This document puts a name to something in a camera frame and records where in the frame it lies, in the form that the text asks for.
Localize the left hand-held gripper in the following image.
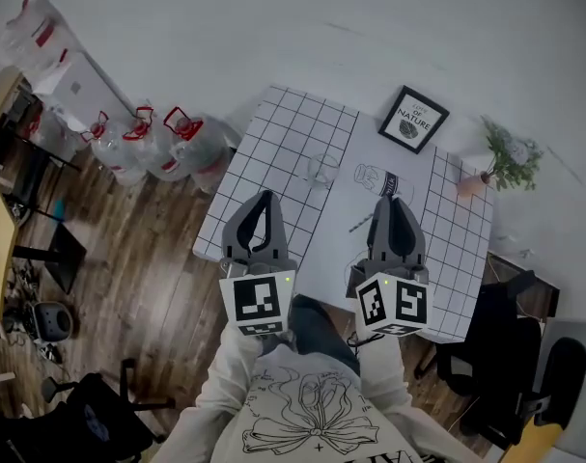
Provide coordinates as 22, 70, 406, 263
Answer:
217, 189, 299, 340

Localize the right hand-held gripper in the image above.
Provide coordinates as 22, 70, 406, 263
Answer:
349, 194, 434, 340

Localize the clear drinking glass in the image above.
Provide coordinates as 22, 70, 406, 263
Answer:
298, 152, 343, 192

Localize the person's right forearm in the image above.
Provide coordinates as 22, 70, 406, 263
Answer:
355, 333, 415, 410

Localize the person's left forearm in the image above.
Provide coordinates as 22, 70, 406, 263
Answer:
193, 326, 280, 415

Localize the white grid tablecloth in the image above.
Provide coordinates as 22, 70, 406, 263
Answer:
192, 84, 495, 344

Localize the large clear red-capped water bottle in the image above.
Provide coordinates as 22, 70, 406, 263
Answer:
79, 109, 147, 186
122, 105, 190, 183
162, 105, 235, 195

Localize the black framed leaf picture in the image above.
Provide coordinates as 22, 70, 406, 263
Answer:
377, 84, 451, 155

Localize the person's leg in jeans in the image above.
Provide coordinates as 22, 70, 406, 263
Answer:
288, 293, 362, 376

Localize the green plant in pink vase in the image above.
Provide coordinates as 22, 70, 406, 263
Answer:
455, 115, 545, 198

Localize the black mesh office chair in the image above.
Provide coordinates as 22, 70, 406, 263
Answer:
414, 269, 586, 452

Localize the person's cream printed sweatshirt torso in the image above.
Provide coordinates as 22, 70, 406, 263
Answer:
150, 342, 487, 463

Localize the round grey floor device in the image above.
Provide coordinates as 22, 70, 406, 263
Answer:
30, 300, 75, 342

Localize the white water dispenser box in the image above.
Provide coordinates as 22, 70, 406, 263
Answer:
33, 50, 135, 132

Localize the yellow board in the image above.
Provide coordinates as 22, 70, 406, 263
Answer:
496, 417, 564, 463

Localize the black swivel chair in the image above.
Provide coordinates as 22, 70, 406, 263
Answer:
0, 358, 177, 463

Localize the bag of empty plastic bottles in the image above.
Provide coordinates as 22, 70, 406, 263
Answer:
2, 0, 79, 79

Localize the tangle of floor cables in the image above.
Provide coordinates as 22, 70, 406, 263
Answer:
1, 258, 65, 364

